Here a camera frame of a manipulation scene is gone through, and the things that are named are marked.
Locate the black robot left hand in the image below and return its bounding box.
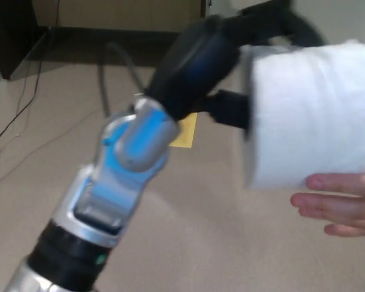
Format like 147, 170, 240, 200
145, 0, 328, 131

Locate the person's bare hand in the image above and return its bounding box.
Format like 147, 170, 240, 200
290, 172, 365, 238

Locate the thin grey cable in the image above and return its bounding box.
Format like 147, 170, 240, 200
0, 108, 110, 186

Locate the yellow paper sheet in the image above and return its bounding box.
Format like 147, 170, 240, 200
169, 113, 198, 150

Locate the dark wooden desk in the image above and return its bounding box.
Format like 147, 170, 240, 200
0, 0, 232, 82

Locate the black power cable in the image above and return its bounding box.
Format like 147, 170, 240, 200
0, 0, 61, 147

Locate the white toilet paper roll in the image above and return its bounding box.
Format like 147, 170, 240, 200
242, 38, 365, 192

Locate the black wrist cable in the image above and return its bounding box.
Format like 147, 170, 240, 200
98, 41, 147, 119

